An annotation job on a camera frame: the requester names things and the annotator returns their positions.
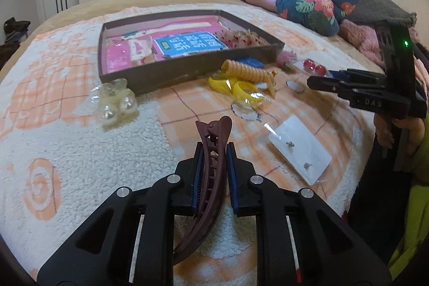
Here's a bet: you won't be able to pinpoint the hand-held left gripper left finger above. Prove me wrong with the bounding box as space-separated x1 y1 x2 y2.
37 141 205 286

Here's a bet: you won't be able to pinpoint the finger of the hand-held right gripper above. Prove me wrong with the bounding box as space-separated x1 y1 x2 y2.
306 75 353 96
330 69 385 86

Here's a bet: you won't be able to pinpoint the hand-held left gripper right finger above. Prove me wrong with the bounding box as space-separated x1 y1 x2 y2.
225 142 393 286

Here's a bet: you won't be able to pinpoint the maroon hair clip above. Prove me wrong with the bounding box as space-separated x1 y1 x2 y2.
172 116 233 266

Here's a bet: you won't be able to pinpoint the small blue box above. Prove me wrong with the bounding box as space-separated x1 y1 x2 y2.
239 58 265 69

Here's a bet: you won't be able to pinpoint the brown cardboard box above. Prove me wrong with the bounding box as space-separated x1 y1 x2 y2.
98 9 285 95

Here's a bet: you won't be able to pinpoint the bagged pearl hair ties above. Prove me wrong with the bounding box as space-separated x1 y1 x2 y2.
89 78 139 132

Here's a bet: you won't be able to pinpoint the person's right hand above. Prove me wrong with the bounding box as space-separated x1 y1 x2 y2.
373 112 429 157

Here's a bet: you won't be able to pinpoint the pink knit blanket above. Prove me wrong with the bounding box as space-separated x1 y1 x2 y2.
338 20 393 69

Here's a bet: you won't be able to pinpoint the pink flower hair accessory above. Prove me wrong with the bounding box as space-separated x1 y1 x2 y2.
276 51 299 72

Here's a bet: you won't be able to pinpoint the bagged white earring card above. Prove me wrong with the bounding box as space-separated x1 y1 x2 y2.
265 114 333 186

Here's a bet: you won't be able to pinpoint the yellow banana hair clip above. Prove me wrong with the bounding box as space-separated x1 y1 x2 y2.
208 76 265 107

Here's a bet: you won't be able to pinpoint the floral blue quilt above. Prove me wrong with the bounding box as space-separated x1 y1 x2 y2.
275 0 363 37

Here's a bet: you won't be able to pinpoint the polka dot hair scrunchie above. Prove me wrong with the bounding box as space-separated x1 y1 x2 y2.
216 28 269 50

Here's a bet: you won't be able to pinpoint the blue booklet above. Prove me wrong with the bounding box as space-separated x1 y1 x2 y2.
152 31 228 59

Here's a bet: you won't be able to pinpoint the orange white fleece blanket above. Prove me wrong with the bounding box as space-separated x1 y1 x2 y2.
0 6 376 273

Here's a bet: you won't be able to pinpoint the person's yellow green clothing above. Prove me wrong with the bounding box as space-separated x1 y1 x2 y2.
387 115 429 273

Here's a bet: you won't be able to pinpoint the pink white striped packet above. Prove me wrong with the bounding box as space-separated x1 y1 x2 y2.
124 16 220 39

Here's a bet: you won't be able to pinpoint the dark clothes pile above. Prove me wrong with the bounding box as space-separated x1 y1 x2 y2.
0 17 31 67

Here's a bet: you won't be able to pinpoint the red bead hair tie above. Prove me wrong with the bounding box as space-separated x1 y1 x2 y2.
302 59 331 77

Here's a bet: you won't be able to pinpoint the orange spiral hair tie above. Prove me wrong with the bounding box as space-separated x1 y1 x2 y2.
221 59 279 99

